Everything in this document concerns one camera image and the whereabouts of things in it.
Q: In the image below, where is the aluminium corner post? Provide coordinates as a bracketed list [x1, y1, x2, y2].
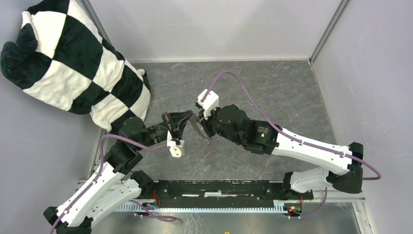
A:
[79, 0, 112, 44]
[308, 0, 350, 66]

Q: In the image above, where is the right aluminium corner post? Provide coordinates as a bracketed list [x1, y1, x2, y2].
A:
[308, 0, 350, 66]

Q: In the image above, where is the purple cable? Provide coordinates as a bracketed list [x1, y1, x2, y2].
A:
[201, 70, 382, 181]
[48, 135, 171, 234]

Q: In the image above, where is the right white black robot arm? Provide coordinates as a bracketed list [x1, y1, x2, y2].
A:
[196, 103, 364, 199]

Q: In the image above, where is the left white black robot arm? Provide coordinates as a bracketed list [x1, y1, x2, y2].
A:
[43, 110, 194, 234]

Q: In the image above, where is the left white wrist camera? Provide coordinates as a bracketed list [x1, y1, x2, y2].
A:
[167, 131, 186, 157]

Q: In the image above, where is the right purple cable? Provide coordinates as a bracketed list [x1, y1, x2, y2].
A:
[201, 70, 382, 181]

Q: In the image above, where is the silver toothed metal strip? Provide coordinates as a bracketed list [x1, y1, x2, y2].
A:
[110, 199, 304, 214]

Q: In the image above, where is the left aluminium corner post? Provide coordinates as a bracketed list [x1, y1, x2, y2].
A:
[79, 0, 112, 44]

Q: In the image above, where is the black white checkered blanket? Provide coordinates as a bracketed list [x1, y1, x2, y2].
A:
[0, 0, 151, 133]

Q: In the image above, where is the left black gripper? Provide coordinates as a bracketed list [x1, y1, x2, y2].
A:
[135, 110, 194, 150]

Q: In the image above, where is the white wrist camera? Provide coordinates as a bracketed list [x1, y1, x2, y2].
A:
[195, 89, 219, 120]
[167, 131, 186, 157]

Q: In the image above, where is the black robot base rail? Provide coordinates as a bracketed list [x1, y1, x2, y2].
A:
[130, 171, 314, 208]

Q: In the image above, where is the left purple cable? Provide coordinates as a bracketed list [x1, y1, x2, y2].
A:
[48, 135, 171, 234]

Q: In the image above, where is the silver perforated metal plate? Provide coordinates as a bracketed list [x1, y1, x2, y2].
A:
[189, 113, 209, 141]

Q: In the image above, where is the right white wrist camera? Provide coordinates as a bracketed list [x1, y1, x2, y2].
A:
[195, 89, 219, 120]

